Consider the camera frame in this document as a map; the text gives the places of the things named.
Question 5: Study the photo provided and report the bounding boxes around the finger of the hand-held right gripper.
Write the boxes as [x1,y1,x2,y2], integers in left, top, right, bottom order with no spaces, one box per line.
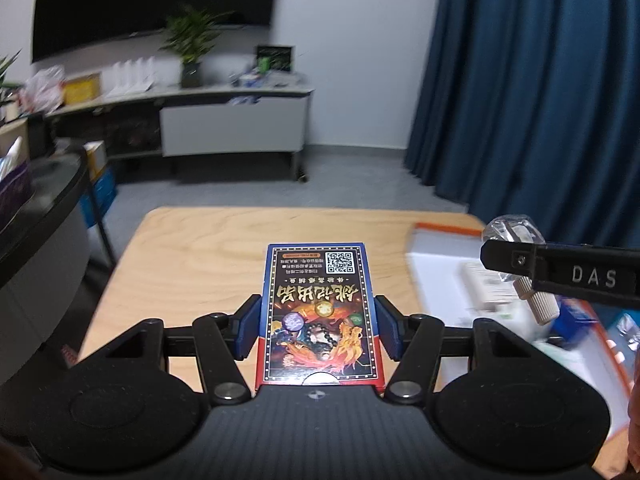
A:
[480,239,543,281]

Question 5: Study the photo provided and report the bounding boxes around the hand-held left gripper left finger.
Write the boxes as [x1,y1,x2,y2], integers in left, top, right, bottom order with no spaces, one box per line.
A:
[105,295,261,406]

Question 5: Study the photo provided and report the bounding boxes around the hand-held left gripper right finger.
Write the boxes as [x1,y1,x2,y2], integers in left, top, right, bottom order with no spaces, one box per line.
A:
[375,295,531,405]

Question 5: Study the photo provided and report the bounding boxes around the clear bottle ribbed cap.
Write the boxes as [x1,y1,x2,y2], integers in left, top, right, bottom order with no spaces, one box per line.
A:
[482,214,561,323]

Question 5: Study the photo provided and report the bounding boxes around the white barcode box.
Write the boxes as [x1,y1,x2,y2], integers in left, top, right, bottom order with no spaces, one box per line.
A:
[460,260,521,306]

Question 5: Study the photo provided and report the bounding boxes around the red blue card box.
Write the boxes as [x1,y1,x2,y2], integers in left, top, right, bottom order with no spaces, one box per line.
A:
[255,243,387,392]

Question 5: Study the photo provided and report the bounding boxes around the orange white box lid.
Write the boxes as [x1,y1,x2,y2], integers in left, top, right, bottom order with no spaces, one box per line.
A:
[406,222,640,411]

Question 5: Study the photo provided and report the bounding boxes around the person's right hand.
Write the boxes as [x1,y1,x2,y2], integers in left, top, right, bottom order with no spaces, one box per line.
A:
[606,337,640,480]

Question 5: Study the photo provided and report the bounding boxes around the blue curtain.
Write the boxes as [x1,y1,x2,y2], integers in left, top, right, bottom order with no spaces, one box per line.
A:
[404,0,640,251]

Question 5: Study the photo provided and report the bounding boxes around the blue plastic bag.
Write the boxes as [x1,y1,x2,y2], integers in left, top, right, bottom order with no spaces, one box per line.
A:
[82,167,118,226]

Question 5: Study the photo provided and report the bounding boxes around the white tv cabinet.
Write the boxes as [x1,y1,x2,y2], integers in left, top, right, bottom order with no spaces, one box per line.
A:
[45,82,316,181]

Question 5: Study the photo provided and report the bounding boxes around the black glass-topped counter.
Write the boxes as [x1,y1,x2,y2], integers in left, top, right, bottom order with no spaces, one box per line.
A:
[0,142,118,361]

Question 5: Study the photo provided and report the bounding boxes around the cardboard parcel box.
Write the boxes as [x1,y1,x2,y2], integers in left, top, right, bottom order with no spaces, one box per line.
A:
[82,141,108,171]

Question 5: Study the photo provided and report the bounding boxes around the clear plastic boxes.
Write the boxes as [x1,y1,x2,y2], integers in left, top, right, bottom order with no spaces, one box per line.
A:
[235,71,306,88]

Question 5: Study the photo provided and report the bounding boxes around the green black box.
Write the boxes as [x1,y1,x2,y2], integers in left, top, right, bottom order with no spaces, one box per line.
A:
[256,45,293,73]

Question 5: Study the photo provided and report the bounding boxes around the white router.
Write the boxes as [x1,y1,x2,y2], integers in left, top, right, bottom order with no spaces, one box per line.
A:
[102,57,156,98]

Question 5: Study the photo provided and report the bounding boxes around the potted plant dark pot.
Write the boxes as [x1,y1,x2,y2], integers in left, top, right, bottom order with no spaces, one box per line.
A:
[160,5,233,88]

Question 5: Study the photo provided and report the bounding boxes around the yellow box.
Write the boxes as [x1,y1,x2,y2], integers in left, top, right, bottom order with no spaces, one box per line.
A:
[62,72,102,103]

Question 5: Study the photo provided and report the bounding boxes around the white spray bottle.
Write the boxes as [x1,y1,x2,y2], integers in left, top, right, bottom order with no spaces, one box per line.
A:
[0,137,23,181]

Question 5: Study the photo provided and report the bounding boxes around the beige box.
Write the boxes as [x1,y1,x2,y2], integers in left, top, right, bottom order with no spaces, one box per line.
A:
[0,120,28,161]

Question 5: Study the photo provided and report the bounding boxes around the white plastic bag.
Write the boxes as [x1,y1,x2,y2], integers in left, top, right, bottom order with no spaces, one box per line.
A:
[22,65,66,111]

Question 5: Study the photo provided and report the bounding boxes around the black television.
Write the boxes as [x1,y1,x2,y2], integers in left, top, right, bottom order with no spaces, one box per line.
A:
[31,0,278,63]

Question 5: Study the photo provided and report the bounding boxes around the leafy green plant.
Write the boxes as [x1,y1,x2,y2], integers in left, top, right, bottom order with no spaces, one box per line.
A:
[0,50,23,106]

